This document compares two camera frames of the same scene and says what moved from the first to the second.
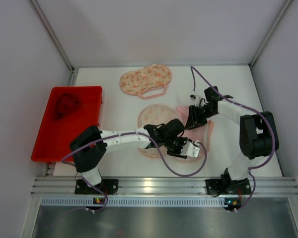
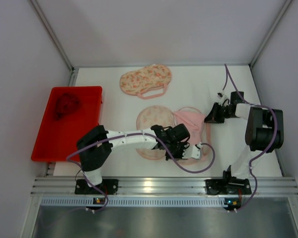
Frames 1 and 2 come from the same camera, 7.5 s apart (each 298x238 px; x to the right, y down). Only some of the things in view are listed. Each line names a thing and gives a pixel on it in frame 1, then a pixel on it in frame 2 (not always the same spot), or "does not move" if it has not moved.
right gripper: x=193 y=119 -> x=218 y=112
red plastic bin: x=69 y=111 does not move
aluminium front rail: x=166 y=186 does not move
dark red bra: x=65 y=103 does not move
